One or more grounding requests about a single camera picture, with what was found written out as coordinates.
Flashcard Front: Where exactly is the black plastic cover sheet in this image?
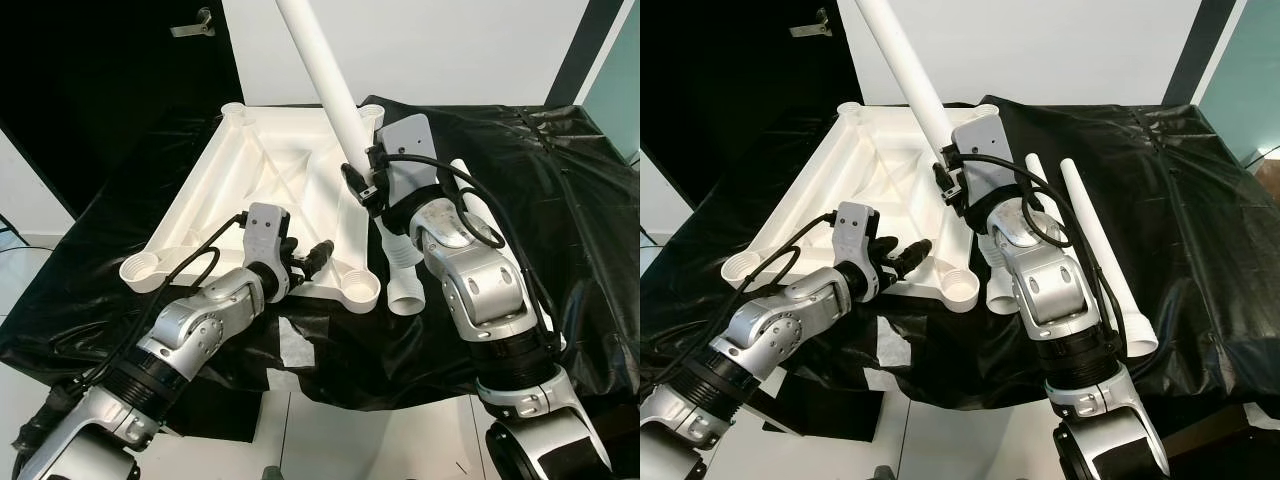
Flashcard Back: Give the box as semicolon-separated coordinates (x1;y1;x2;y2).
0;95;640;411
640;95;1280;421

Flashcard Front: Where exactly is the black door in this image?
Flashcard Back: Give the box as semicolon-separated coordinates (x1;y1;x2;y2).
0;0;241;216
640;0;861;216

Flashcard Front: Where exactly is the teal glass panel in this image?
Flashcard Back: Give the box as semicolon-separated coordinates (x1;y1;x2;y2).
582;0;640;141
1195;0;1280;166

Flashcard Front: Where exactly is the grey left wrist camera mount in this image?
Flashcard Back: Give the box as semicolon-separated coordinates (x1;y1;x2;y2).
833;202;883;269
243;202;293;271

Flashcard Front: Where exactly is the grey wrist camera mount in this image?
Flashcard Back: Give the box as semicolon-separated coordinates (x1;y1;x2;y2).
833;202;883;269
243;202;293;271
950;110;1013;201
378;113;446;201

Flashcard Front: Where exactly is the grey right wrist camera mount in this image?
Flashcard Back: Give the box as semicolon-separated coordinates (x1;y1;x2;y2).
950;110;1013;201
378;113;446;201

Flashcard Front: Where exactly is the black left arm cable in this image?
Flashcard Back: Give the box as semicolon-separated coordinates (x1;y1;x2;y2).
10;210;251;451
640;210;841;421

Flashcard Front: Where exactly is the silver door handle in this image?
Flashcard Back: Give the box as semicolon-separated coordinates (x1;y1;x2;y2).
788;8;833;38
170;8;216;38

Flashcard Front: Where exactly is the black wall pillar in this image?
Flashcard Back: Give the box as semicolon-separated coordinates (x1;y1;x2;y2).
545;0;626;109
1160;0;1241;109

